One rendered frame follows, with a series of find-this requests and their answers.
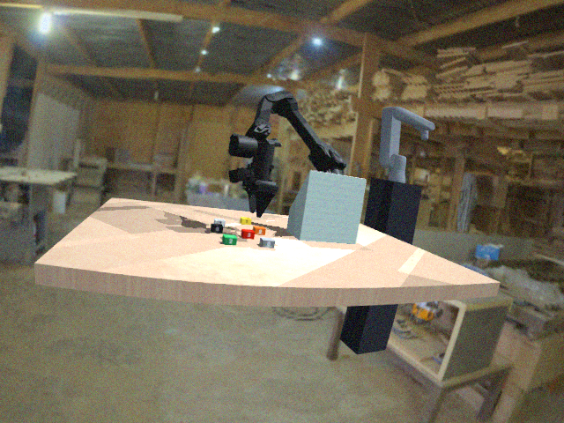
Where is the red block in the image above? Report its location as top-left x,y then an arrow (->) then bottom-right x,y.
241,229 -> 255,240

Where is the green block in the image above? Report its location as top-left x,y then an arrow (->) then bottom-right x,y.
222,234 -> 238,245

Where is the orange block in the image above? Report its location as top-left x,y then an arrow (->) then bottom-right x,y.
252,226 -> 266,235

